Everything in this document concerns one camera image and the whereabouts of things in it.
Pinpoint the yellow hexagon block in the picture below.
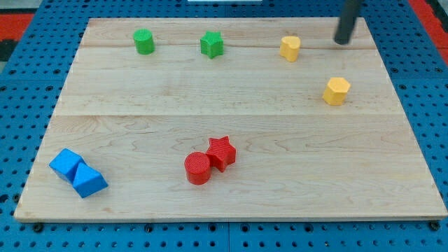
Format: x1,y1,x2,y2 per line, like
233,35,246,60
322,77,351,106

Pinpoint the red star block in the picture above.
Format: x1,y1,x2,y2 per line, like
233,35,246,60
206,136,237,172

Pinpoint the red cylinder block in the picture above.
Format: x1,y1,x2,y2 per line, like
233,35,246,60
184,152,211,185

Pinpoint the wooden board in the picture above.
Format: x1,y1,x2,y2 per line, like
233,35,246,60
14,17,447,223

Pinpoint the green star block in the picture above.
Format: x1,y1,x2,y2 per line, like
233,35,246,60
199,31,224,59

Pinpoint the yellow heart block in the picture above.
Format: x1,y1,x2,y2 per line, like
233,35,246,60
279,36,301,62

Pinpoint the green cylinder block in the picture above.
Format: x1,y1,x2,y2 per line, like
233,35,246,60
133,29,155,55

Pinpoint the blue triangular prism block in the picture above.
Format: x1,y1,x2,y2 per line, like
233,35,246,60
72,163,108,198

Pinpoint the blue cube block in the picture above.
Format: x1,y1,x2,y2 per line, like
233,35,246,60
49,148,85,183

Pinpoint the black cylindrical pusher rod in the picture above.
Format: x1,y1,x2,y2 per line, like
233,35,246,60
333,0,363,45

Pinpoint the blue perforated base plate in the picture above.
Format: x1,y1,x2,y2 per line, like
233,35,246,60
1,0,447,251

